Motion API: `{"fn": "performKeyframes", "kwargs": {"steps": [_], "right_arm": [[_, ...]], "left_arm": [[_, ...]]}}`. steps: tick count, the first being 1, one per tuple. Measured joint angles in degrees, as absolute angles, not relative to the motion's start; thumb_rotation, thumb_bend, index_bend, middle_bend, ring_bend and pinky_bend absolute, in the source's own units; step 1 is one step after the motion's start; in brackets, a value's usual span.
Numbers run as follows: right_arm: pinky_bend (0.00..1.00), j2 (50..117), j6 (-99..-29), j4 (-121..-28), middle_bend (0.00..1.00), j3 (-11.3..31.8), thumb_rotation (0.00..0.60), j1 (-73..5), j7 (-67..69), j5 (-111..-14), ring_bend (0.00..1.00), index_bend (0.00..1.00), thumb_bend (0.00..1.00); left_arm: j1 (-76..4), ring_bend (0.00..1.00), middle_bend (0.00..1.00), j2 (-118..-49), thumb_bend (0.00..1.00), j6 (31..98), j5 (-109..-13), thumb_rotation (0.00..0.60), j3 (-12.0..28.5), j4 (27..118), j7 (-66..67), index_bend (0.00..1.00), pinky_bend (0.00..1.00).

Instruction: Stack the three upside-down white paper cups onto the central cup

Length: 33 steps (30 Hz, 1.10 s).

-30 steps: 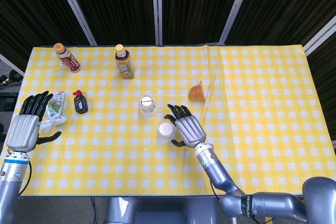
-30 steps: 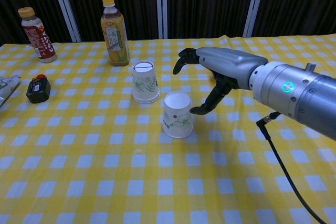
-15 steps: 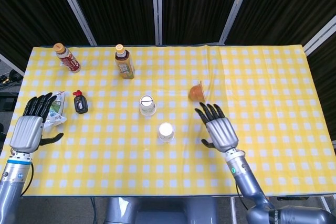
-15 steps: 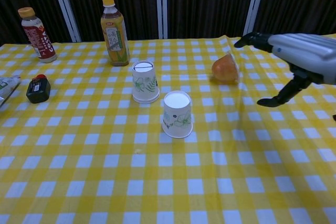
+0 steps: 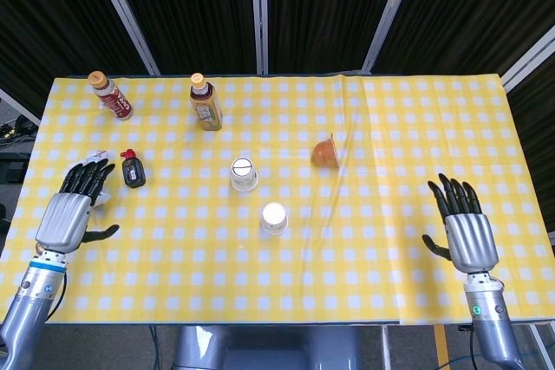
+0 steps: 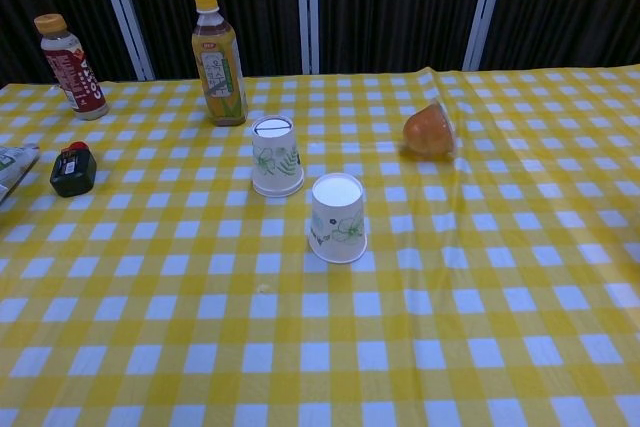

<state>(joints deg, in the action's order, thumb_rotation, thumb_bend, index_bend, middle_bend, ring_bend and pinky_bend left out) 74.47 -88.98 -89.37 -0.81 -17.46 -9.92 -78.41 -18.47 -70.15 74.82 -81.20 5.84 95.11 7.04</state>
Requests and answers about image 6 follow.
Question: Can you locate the white plastic cup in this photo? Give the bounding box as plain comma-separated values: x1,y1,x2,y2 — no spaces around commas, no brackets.
308,172,369,265
252,181,306,199

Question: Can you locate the paper cup with line mark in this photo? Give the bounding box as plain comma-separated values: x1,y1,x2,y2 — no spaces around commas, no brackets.
251,115,306,196

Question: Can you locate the orange jelly cup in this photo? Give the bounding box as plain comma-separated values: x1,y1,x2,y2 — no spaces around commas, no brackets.
402,98,458,161

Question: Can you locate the yellow checkered tablecloth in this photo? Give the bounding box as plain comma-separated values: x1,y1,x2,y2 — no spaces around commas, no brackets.
0,65,640,427

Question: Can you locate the yellow tea bottle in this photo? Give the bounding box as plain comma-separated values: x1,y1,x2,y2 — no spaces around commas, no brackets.
191,0,249,127

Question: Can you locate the small black sauce bottle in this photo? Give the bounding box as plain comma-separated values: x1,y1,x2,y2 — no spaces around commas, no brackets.
49,141,98,198

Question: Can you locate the red coffee bottle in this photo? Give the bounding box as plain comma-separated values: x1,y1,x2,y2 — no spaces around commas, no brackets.
33,13,110,121

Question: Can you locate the white green snack packet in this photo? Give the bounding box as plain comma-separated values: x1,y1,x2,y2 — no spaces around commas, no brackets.
0,143,41,208

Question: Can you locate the silver aluminium frame bar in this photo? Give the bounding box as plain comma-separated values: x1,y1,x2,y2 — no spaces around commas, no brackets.
295,0,321,76
462,0,511,72
92,0,156,82

